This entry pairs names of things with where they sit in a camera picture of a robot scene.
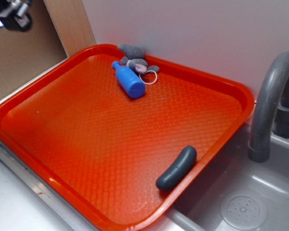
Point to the grey plastic faucet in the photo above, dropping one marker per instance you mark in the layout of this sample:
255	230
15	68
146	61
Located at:
271	115

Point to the silver metal counter rail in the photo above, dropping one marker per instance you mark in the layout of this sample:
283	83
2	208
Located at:
59	208

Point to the blue plastic toy bottle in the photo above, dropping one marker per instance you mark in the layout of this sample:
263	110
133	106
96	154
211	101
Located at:
128	80

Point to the grey plush mouse toy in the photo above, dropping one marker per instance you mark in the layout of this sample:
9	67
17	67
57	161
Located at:
134	58

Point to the red plastic tray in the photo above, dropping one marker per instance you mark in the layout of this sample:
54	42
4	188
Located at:
103	151

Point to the dark grey toy sausage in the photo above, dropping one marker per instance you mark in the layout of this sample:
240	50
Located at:
176	172

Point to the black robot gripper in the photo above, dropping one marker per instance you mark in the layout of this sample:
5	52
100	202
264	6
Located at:
14	15

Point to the round sink drain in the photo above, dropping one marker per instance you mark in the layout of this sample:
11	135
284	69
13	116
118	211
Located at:
243	211

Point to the grey plastic sink basin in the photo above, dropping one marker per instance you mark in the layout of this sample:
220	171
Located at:
198	208

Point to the light wooden board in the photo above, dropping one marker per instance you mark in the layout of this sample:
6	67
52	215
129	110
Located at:
71	23

